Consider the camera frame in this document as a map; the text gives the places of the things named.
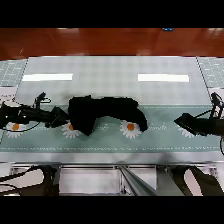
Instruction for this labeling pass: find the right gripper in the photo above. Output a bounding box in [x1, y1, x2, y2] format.
[173, 112, 205, 137]

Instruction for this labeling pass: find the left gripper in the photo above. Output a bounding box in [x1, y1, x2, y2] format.
[44, 106, 71, 129]

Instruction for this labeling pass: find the black garment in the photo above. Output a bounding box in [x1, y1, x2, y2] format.
[67, 95, 149, 137]

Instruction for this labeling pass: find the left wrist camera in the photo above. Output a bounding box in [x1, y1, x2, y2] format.
[33, 92, 52, 109]

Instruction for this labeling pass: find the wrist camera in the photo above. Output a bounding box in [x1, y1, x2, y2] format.
[209, 91, 224, 118]
[33, 92, 52, 109]

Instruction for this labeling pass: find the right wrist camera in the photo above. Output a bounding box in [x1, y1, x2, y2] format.
[209, 91, 224, 118]

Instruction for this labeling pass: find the black cable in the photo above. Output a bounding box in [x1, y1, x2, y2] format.
[2, 120, 42, 133]

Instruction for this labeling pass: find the silver frame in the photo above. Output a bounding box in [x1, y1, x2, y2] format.
[0, 161, 224, 197]

